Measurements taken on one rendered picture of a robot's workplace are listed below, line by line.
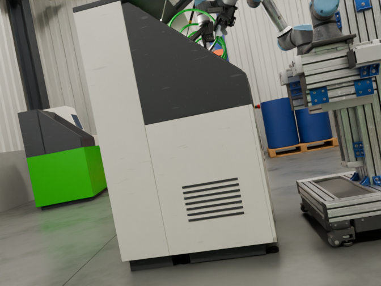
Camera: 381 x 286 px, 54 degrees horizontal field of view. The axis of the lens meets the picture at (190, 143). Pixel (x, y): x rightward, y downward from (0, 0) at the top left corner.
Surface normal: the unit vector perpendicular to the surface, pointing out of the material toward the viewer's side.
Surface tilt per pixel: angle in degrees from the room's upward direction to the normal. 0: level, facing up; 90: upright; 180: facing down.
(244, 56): 90
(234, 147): 90
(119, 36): 90
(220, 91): 90
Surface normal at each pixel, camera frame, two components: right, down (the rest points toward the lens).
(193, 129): -0.18, 0.06
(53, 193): 0.04, 0.02
